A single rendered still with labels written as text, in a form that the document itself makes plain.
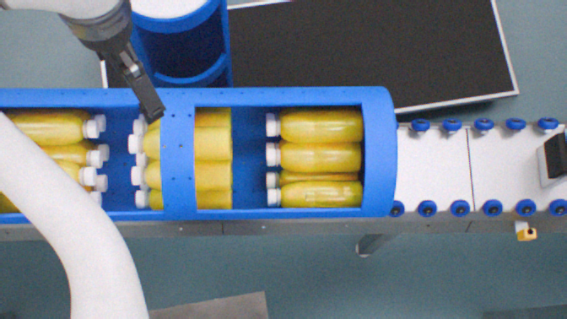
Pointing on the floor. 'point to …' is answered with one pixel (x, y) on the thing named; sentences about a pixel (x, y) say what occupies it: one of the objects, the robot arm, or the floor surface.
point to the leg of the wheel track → (372, 243)
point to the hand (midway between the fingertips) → (130, 83)
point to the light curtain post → (531, 313)
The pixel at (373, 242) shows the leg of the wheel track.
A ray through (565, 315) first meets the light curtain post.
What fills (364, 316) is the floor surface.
